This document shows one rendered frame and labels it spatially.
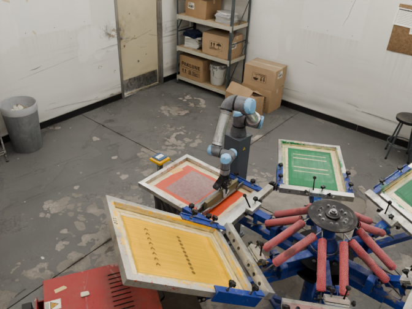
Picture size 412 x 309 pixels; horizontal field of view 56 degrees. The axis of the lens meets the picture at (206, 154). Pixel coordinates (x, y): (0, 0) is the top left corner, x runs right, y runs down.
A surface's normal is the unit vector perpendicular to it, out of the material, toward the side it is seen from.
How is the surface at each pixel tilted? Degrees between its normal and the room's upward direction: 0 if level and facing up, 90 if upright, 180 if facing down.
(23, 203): 0
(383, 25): 90
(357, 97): 90
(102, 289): 0
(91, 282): 0
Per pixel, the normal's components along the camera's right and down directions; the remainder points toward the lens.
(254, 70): -0.58, 0.40
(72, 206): 0.04, -0.84
